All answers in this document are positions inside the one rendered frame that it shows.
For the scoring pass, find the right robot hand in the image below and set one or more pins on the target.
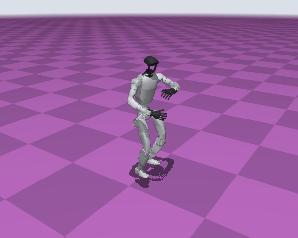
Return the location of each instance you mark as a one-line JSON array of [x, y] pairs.
[[157, 114]]

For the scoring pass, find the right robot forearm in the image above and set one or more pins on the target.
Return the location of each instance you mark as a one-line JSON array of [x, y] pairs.
[[138, 107]]

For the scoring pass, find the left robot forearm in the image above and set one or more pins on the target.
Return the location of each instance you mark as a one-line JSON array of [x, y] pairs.
[[176, 86]]

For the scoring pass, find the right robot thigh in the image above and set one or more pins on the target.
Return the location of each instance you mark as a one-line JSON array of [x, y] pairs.
[[143, 133]]

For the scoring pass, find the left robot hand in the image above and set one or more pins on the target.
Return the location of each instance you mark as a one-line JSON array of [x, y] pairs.
[[170, 92]]

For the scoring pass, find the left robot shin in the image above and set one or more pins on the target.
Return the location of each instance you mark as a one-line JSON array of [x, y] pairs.
[[155, 149]]

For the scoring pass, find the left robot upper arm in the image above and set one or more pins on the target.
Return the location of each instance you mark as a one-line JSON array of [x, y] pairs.
[[165, 80]]

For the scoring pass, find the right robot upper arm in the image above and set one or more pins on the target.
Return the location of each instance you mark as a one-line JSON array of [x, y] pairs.
[[135, 83]]

